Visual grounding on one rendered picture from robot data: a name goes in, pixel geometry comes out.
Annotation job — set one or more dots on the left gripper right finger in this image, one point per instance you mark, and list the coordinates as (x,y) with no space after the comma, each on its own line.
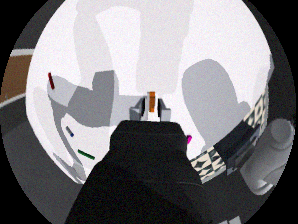
(166,113)

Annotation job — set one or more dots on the orange-brown rod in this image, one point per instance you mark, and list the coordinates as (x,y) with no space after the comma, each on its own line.
(151,101)

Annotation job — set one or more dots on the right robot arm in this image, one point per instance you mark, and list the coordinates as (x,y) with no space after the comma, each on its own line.
(270,156)

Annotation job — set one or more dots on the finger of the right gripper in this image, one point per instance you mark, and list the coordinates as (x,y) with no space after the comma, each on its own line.
(291,121)

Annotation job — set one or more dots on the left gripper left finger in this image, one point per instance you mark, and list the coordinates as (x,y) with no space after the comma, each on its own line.
(135,113)

